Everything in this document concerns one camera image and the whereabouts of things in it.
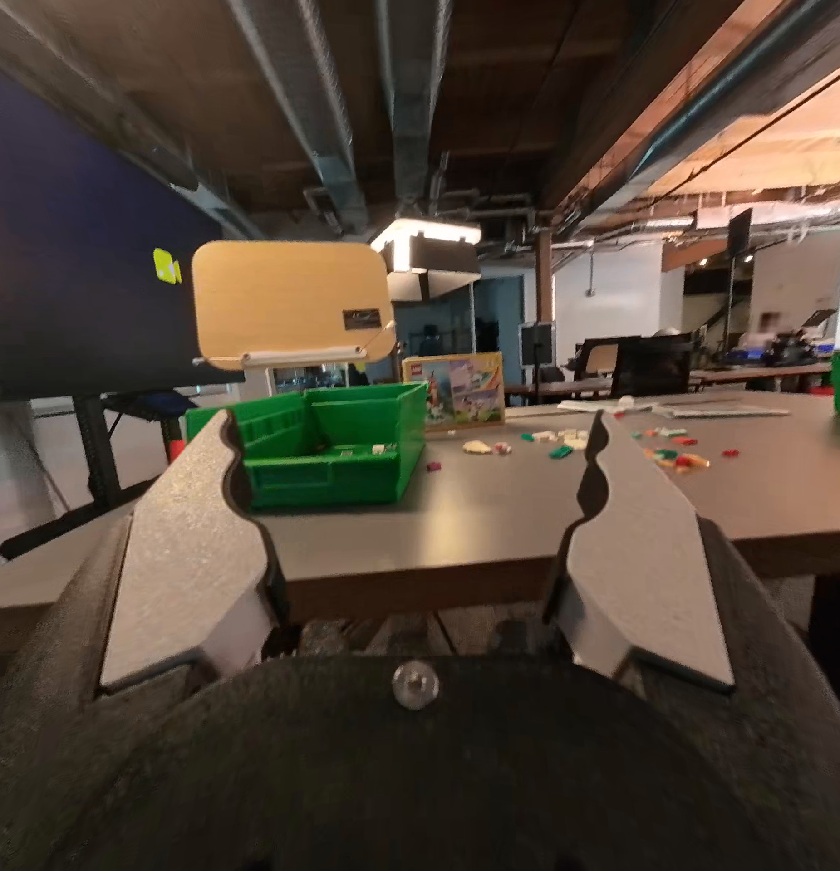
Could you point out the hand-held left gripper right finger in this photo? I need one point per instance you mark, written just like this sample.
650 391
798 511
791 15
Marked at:
644 558

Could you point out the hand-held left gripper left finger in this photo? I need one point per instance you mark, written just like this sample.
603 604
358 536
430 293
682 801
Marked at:
188 558

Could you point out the pile of lego pieces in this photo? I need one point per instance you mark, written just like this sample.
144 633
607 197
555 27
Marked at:
475 447

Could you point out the lego set box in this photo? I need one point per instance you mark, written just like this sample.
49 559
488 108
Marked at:
460 391

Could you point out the black screen stand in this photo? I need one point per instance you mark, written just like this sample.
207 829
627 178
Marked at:
96 449

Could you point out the black office chair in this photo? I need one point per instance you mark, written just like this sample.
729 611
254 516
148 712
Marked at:
651 367

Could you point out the brown background table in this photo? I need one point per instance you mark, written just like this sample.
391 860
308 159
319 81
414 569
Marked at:
767 373

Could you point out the framed panel on stand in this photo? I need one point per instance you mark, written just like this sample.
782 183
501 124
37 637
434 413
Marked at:
537 343

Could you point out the wooden book stand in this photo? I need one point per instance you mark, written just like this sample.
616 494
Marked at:
277 299

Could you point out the large dark screen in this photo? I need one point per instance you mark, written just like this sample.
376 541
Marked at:
66 272

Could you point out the studio light panel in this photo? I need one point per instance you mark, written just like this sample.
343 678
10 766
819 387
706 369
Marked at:
433 255

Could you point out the silver ventilation duct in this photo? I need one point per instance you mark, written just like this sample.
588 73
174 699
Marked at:
304 102
413 88

